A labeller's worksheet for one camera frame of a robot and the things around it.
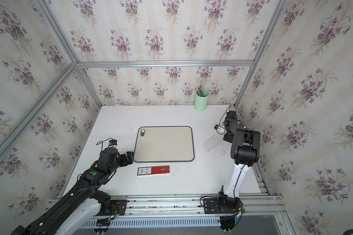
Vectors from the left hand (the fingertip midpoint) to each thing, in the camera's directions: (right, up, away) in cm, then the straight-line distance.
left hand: (128, 154), depth 82 cm
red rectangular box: (+14, -10, +2) cm, 17 cm away
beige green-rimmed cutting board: (+19, +3, +16) cm, 25 cm away
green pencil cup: (+46, +33, +30) cm, 64 cm away
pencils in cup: (+45, +42, +28) cm, 68 cm away
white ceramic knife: (+53, +6, +16) cm, 56 cm away
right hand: (+70, +11, +18) cm, 73 cm away
